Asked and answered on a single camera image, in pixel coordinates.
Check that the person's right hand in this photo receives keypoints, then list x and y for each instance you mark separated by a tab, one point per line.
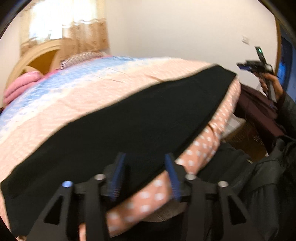
278	90

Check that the folded pink blanket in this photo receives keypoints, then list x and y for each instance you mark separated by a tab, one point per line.
21	84

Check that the black pants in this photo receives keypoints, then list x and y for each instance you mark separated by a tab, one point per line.
177	116

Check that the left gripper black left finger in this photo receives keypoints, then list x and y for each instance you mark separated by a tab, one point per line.
59	220

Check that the cream wooden headboard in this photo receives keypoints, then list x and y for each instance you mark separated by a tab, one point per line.
44	57

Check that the person's right forearm dark sleeve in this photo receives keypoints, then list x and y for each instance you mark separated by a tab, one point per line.
286	115

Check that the polka dot bed sheet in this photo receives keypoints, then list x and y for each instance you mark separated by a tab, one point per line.
72	93

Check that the dark wooden furniture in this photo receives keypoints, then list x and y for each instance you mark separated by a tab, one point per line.
257	134

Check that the beige centre window curtain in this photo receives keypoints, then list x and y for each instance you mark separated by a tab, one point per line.
81	26

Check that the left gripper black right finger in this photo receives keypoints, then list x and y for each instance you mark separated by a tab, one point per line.
213	211

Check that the striped pillow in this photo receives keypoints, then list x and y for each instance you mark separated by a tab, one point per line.
79	58

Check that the white wall switch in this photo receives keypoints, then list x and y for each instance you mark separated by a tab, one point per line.
245	40

